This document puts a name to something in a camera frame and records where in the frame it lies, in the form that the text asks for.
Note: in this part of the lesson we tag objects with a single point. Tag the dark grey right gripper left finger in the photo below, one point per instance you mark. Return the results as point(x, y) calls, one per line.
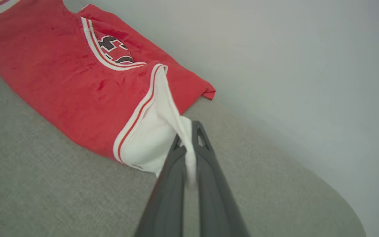
point(166, 204)

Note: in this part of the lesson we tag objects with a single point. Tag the red and white sports jersey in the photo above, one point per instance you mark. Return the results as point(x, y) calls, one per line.
point(61, 85)

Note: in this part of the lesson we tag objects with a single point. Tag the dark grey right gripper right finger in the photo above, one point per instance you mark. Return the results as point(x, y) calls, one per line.
point(215, 197)

